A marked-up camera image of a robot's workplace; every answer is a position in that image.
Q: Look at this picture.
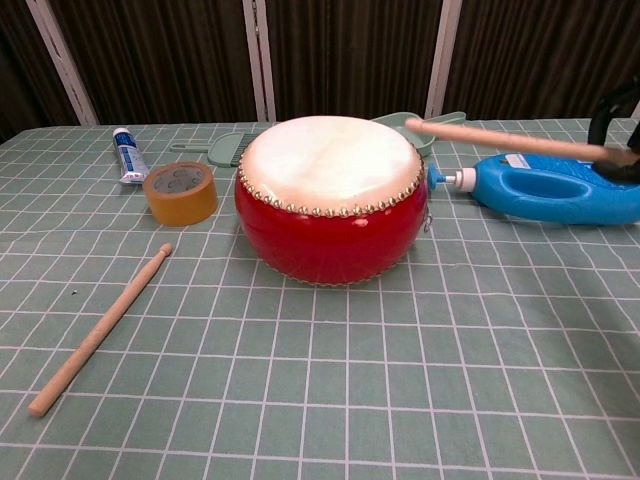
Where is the green checkered tablecloth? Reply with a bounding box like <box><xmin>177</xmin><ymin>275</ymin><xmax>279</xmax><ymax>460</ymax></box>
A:
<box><xmin>0</xmin><ymin>117</ymin><xmax>640</xmax><ymax>480</ymax></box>

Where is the green small hand brush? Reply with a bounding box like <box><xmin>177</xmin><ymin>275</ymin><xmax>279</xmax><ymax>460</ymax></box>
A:
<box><xmin>170</xmin><ymin>133</ymin><xmax>252</xmax><ymax>167</ymax></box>

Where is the wooden drumstick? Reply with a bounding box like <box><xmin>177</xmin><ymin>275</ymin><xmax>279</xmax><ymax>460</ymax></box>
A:
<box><xmin>27</xmin><ymin>242</ymin><xmax>174</xmax><ymax>418</ymax></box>
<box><xmin>405</xmin><ymin>118</ymin><xmax>617</xmax><ymax>162</ymax></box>

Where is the white framed folding screen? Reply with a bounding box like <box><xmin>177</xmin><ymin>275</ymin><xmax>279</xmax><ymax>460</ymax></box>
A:
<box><xmin>0</xmin><ymin>0</ymin><xmax>640</xmax><ymax>144</ymax></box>

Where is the white blue toothpaste tube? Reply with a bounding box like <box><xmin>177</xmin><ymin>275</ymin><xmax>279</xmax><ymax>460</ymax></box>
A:
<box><xmin>112</xmin><ymin>127</ymin><xmax>149</xmax><ymax>187</ymax></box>

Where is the red drum with white skin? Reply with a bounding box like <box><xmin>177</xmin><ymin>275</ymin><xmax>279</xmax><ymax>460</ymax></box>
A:
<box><xmin>234</xmin><ymin>115</ymin><xmax>430</xmax><ymax>288</ymax></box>

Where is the yellow tape roll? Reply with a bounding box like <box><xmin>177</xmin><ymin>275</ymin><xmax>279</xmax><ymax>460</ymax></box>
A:
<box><xmin>142</xmin><ymin>161</ymin><xmax>219</xmax><ymax>228</ymax></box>

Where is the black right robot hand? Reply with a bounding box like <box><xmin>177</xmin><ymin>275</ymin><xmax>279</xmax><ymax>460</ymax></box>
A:
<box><xmin>587</xmin><ymin>82</ymin><xmax>640</xmax><ymax>184</ymax></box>

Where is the green plastic dustpan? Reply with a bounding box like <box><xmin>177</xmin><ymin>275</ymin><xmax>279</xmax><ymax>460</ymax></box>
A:
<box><xmin>371</xmin><ymin>111</ymin><xmax>467</xmax><ymax>152</ymax></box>

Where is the blue detergent bottle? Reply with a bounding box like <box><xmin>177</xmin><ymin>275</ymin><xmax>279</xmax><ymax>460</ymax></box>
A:
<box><xmin>427</xmin><ymin>152</ymin><xmax>640</xmax><ymax>227</ymax></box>

